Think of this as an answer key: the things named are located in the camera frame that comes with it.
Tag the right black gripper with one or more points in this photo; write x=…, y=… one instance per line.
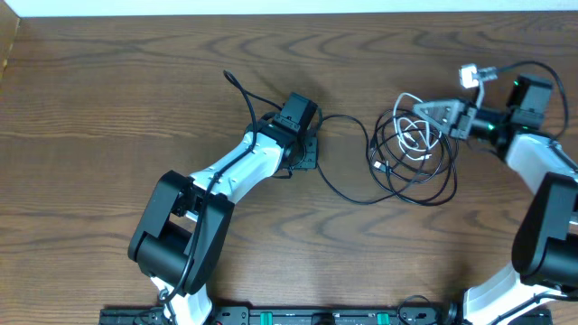
x=452, y=116

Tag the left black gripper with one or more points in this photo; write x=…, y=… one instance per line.
x=312, y=162

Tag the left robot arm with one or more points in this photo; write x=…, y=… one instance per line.
x=179, y=238

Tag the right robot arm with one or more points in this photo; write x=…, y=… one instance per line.
x=543, y=264

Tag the cardboard panel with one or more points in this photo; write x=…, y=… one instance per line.
x=9, y=24

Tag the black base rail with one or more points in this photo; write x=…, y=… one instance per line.
x=241, y=315

